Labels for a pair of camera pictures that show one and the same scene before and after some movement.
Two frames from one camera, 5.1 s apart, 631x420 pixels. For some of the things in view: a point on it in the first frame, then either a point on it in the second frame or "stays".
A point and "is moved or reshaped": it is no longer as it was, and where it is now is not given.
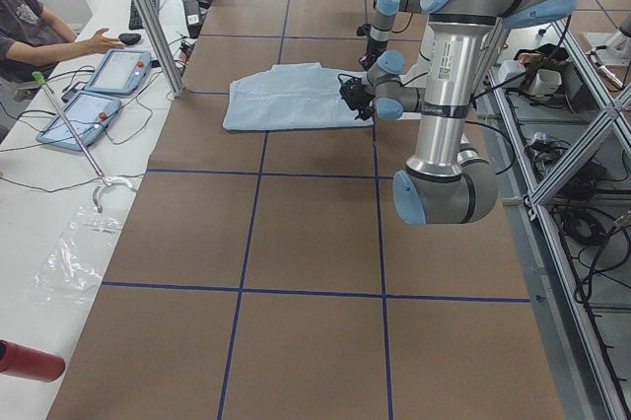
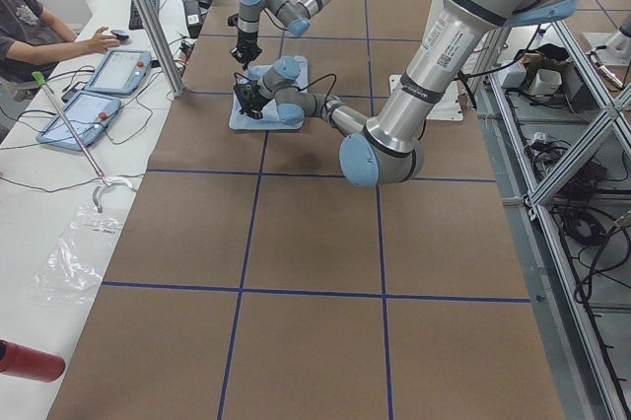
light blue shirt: (292, 96) is moved or reshaped
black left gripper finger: (365, 113) → (254, 114)
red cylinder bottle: (30, 364) stays
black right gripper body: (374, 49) → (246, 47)
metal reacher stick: (38, 77) stays
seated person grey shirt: (34, 40) stays
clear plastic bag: (74, 265) stays
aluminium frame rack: (557, 135) stays
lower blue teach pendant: (89, 113) stays
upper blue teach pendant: (120, 72) stays
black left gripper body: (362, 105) → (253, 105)
